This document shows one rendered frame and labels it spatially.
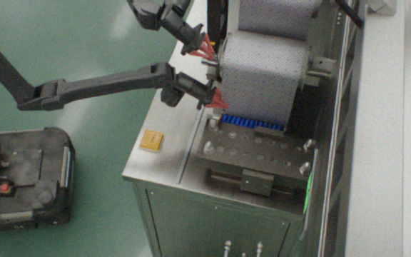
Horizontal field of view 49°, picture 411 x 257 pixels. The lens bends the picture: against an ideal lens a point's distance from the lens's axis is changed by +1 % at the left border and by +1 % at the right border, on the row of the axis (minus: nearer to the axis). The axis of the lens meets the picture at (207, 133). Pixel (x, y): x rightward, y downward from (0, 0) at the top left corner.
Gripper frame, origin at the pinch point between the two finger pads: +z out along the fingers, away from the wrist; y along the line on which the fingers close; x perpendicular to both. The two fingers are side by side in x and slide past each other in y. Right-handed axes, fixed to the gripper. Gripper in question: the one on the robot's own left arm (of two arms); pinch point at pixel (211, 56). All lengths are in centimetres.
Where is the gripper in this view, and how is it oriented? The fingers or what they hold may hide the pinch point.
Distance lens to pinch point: 145.3
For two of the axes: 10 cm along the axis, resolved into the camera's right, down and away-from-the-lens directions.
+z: 7.1, 5.1, 4.8
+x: 6.6, -2.4, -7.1
